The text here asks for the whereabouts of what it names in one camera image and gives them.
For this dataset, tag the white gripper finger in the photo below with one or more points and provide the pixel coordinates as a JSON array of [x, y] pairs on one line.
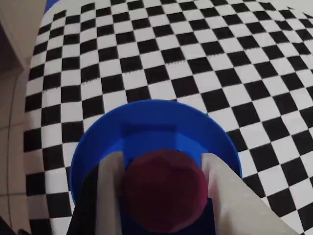
[[108, 191], [239, 208]]

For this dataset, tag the pink faceted ball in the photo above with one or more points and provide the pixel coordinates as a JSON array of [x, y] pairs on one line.
[[163, 193]]

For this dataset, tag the blue round box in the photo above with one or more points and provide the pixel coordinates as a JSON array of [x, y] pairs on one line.
[[151, 122]]

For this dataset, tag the checkerboard printed white mat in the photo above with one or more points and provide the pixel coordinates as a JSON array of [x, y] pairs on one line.
[[195, 61]]

